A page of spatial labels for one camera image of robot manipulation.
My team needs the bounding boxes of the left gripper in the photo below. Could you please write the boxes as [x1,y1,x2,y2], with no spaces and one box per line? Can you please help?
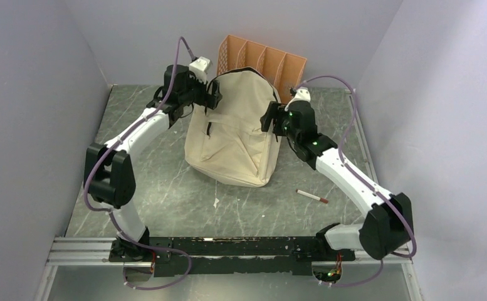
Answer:
[179,67,222,109]

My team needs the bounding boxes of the beige canvas backpack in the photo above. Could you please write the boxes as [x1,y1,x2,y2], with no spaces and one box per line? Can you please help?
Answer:
[184,67,281,187]

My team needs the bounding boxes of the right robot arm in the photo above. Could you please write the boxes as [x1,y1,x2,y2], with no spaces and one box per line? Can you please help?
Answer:
[260,100,417,260]

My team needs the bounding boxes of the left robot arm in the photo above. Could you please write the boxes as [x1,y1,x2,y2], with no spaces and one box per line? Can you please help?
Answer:
[83,57,222,261]

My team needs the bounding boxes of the orange plastic file organizer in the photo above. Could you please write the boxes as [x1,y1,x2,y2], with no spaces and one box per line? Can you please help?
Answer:
[217,34,307,103]

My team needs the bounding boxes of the white red pen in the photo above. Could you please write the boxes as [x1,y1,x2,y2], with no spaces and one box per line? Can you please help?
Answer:
[296,189,328,204]

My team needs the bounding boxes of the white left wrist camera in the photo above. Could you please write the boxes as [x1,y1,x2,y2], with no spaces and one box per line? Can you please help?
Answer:
[189,56,212,84]

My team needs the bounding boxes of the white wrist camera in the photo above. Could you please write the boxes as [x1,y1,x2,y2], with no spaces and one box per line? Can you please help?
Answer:
[189,56,212,84]
[285,87,311,112]

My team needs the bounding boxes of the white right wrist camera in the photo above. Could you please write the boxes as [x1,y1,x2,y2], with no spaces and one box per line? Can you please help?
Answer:
[285,87,311,112]

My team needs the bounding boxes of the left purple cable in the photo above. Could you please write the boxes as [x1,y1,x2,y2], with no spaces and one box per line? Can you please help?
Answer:
[82,36,196,291]

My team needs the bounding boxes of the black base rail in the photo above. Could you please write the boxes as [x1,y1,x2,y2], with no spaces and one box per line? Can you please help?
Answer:
[108,236,355,277]

